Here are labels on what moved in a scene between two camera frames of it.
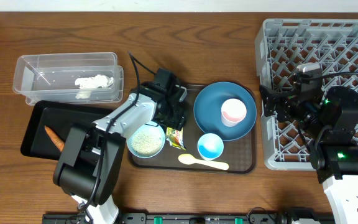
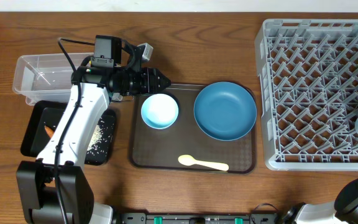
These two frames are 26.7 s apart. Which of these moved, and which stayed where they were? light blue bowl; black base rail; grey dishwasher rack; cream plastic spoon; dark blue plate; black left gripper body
Moved: light blue bowl; black left gripper body
Stayed: grey dishwasher rack; cream plastic spoon; dark blue plate; black base rail
